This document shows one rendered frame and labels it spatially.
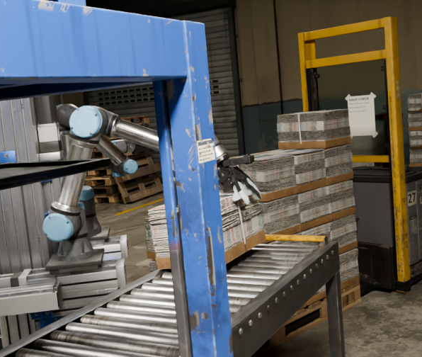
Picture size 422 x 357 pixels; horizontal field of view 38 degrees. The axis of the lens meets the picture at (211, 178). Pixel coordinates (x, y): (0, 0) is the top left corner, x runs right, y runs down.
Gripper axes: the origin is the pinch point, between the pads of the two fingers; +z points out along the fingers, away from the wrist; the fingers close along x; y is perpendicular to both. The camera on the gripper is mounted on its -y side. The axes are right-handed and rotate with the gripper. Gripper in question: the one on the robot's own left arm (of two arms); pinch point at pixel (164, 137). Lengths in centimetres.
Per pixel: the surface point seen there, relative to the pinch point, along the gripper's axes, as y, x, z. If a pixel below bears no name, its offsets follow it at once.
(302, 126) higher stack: 2, 6, 96
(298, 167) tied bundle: 21, 31, 72
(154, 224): 12, 103, -61
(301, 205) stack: 43, 33, 73
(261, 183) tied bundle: 25, 35, 41
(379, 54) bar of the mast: -41, 14, 154
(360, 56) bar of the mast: -40, 0, 151
